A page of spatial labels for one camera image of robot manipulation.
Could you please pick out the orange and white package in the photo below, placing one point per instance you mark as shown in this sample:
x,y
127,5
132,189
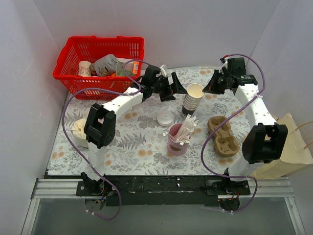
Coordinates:
x,y
131,66

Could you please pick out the cream crumpled napkin bundle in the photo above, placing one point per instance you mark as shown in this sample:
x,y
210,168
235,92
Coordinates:
x,y
78,132

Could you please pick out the white plastic cup lids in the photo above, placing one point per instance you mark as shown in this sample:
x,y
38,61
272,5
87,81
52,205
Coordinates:
x,y
165,118

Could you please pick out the white printed cup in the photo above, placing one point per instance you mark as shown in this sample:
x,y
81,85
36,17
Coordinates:
x,y
84,69

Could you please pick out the pink straw holder cup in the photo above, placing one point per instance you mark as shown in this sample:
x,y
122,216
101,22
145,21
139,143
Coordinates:
x,y
174,147

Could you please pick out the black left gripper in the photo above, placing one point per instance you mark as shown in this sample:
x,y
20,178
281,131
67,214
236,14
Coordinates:
x,y
164,86

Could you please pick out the white wrapped straws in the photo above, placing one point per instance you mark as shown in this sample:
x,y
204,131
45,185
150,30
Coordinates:
x,y
181,132

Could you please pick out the cream paper bag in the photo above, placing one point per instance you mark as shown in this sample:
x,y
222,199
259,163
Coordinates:
x,y
295,154

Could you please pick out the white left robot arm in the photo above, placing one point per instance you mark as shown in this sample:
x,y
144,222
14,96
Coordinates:
x,y
101,120

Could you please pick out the stack of paper cups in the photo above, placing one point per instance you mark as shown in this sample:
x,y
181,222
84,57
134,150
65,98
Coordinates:
x,y
192,99

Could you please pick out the aluminium frame rail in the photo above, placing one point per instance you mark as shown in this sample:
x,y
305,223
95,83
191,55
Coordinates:
x,y
67,188

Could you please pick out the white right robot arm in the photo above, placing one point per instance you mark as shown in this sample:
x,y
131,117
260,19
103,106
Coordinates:
x,y
266,139

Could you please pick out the floral patterned table mat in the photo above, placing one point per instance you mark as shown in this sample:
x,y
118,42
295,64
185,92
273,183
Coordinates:
x,y
139,147

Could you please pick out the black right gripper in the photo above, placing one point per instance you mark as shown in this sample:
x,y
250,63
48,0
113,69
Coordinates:
x,y
219,80

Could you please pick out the brown cardboard cup carrier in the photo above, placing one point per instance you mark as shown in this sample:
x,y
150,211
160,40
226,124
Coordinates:
x,y
225,144

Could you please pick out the red plastic shopping basket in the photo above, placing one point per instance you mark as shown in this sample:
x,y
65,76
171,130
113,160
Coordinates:
x,y
91,63

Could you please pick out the grey crumpled snack bag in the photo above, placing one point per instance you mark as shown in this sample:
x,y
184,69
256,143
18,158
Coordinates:
x,y
106,65

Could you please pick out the green round item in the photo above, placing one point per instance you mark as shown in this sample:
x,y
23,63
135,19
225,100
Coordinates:
x,y
124,73

